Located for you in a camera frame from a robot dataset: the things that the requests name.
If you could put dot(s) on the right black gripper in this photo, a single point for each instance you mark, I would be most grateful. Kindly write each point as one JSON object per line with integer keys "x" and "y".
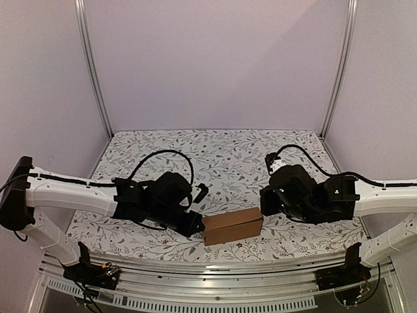
{"x": 266, "y": 205}

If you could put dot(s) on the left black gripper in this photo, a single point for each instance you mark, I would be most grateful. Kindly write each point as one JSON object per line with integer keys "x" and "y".
{"x": 187, "y": 229}

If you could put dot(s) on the brown cardboard box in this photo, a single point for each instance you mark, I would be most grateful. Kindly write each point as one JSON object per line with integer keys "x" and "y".
{"x": 232, "y": 226}

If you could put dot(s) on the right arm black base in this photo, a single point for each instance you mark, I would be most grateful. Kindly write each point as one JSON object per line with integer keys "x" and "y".
{"x": 350, "y": 272}

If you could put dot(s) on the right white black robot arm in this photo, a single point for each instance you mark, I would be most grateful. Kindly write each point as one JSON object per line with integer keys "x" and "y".
{"x": 292, "y": 192}

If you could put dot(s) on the floral patterned table mat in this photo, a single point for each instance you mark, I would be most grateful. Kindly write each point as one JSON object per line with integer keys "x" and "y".
{"x": 232, "y": 164}

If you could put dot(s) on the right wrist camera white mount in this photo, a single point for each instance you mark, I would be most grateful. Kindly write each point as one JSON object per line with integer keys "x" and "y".
{"x": 273, "y": 162}

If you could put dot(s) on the aluminium front rail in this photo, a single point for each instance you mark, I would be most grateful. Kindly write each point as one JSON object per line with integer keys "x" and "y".
{"x": 260, "y": 286}

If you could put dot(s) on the right aluminium frame post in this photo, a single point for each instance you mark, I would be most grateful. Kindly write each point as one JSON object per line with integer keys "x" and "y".
{"x": 348, "y": 34}

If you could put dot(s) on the aluminium frame post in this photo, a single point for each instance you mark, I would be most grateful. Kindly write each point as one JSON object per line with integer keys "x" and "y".
{"x": 348, "y": 34}
{"x": 86, "y": 44}

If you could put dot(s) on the left aluminium frame post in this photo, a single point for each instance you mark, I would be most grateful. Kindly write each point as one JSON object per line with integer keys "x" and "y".
{"x": 86, "y": 44}

